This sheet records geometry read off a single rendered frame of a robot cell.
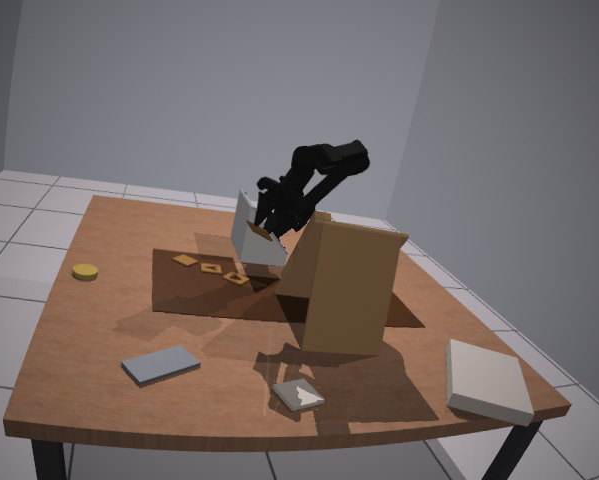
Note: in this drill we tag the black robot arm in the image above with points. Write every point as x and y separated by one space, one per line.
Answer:
337 162

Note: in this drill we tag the yellow flat disc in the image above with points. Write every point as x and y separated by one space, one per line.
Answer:
85 271

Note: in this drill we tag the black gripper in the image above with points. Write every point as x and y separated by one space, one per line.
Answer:
273 199

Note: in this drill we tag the tan wooden board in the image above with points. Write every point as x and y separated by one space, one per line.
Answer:
348 272

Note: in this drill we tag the tan tile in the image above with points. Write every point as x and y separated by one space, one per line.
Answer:
236 278
210 268
260 231
184 260

